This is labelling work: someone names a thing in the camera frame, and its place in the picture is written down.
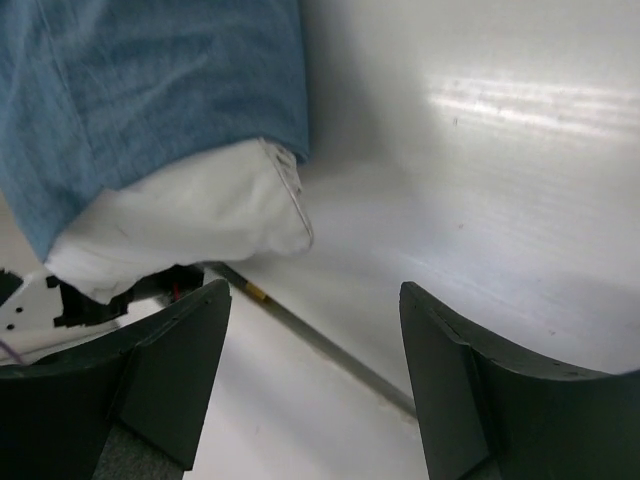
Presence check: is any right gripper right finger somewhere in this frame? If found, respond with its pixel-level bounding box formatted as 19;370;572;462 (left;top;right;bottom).
399;282;639;479

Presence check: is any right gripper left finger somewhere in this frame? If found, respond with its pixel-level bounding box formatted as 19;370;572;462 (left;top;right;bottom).
1;280;231;479

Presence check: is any blue pillowcase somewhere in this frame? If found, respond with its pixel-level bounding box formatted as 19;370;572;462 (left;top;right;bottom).
1;1;310;260

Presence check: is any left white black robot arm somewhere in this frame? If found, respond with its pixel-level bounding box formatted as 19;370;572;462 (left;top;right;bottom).
1;269;129;366

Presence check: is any white pillow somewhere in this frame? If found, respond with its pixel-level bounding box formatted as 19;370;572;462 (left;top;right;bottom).
45;139;313;304

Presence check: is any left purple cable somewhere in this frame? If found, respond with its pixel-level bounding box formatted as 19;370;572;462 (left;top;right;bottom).
0;339;26;366

